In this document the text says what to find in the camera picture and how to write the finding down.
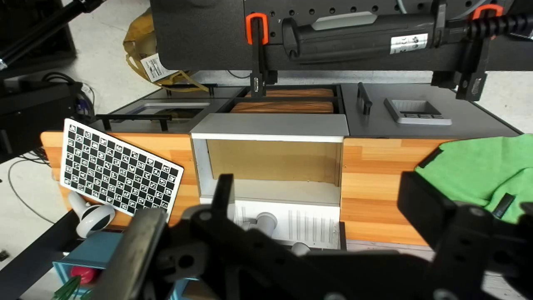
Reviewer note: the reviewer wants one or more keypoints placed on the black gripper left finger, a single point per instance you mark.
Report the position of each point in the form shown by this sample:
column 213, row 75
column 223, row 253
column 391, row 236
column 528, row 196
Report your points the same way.
column 138, row 250

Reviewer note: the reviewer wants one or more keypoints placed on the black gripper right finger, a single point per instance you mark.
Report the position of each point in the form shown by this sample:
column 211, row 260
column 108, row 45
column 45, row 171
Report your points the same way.
column 426, row 205

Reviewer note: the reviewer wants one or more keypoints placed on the green microfibre cloth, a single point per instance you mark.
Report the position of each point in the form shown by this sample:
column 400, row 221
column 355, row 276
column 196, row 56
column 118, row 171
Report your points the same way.
column 483, row 166

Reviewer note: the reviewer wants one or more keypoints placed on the blue open box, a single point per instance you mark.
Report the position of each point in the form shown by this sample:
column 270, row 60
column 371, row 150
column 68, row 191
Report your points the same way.
column 93, row 250

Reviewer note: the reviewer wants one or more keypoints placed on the white handheld controller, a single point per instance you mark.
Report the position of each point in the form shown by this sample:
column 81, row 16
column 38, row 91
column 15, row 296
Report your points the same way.
column 93, row 218

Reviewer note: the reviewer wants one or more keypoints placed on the small red object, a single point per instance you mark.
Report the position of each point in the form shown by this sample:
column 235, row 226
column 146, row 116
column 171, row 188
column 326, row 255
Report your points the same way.
column 83, row 273

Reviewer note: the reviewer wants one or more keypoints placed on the small green object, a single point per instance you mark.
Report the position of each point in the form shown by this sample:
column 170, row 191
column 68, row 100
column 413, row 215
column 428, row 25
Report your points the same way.
column 66, row 288

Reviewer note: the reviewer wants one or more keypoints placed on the black white calibration checkerboard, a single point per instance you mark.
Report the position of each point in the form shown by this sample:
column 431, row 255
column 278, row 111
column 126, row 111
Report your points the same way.
column 118, row 166

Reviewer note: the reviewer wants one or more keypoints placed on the black beam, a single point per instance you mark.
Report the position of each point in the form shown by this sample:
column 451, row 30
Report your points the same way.
column 38, row 250

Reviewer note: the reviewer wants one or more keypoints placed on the white ribbed sink basin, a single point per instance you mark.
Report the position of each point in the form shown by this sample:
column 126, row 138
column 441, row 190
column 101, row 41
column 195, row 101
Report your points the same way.
column 310, row 221

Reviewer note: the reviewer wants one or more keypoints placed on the small black hook stand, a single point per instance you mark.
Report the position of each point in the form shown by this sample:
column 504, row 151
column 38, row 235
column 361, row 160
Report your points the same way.
column 363, row 100

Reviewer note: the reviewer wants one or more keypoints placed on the small grey cup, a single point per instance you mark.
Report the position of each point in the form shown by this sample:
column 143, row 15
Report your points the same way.
column 266, row 220

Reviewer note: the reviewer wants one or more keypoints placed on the orange black bar clamp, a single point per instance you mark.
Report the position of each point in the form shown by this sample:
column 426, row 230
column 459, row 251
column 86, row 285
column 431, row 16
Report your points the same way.
column 256, row 33
column 476, row 55

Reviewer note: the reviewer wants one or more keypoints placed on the black equipment case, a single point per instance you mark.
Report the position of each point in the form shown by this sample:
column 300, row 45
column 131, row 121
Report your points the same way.
column 38, row 110

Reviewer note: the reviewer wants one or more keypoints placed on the white open cabinet box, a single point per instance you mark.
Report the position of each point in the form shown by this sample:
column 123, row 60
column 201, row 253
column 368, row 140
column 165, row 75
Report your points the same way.
column 271, row 126

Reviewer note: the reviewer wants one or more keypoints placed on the black tube with white label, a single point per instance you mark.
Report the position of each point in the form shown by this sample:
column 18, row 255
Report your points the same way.
column 343, row 38

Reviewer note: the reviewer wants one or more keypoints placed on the black perforated mounting panel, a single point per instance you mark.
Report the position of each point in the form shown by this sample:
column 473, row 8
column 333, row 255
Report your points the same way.
column 205, row 33

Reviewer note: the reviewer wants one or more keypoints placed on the black tripod stand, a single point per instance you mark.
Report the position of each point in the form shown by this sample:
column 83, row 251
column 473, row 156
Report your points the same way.
column 38, row 25

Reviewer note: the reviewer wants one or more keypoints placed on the black metal frame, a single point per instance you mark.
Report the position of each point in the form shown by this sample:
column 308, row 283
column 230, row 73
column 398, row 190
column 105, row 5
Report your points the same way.
column 221, row 93

